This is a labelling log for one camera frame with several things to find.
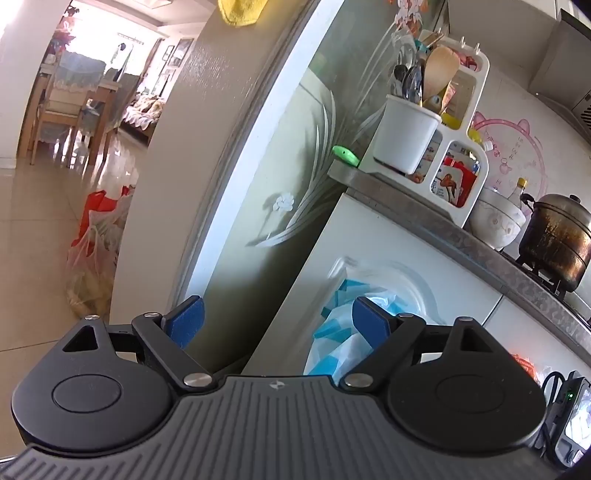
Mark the green plastic clip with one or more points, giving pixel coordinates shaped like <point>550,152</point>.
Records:
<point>346,155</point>

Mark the metal spoons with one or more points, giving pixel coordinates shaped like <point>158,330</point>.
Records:
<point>411,83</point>

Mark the group of framed wall pictures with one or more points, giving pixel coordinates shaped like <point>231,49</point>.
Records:
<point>182,48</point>

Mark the wooden spatula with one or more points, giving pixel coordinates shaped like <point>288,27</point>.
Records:
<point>441,74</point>

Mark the steel range hood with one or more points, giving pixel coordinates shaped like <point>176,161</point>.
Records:
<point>563,60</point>

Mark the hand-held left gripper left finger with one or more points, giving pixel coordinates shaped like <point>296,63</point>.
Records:
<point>189,321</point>

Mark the grey stone kitchen counter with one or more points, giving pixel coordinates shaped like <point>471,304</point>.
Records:
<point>443,235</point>

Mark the pink wall sticker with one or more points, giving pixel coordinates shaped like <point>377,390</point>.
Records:
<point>512,152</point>

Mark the grey floral refrigerator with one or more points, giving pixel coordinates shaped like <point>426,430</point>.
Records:
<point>258,138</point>

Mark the clear plastic bag of goods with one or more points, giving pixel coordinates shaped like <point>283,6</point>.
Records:
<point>92,277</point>

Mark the white utensil rack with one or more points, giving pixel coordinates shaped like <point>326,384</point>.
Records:
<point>480,157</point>

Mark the red white seasoning packet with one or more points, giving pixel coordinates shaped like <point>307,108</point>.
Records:
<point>455,184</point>

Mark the large white floral bowl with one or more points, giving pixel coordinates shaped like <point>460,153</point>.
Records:
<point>496,226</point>

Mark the orange food packet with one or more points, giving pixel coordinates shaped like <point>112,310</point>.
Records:
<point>524,364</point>

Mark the white kitchen base cabinet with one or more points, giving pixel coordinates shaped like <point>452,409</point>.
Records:
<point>383,240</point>

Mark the yellow cloth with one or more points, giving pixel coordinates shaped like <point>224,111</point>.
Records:
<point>235,11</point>

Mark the steel stock pot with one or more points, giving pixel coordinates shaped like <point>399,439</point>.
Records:
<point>554,240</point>

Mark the blue checkered tablecloth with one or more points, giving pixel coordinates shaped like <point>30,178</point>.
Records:
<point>332,332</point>

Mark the white utensil cup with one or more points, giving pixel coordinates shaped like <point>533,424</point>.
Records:
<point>406,134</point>

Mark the dining chair with table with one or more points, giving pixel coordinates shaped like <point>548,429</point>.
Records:
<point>99,90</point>

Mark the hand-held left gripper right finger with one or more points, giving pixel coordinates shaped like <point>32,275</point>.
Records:
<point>369,321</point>

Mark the red plastic bag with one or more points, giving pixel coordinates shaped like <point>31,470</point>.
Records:
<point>99,205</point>

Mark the floral covered sofa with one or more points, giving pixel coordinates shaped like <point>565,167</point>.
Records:
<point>143,113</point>

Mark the dark soy sauce bottle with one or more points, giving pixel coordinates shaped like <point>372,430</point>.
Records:
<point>519,187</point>

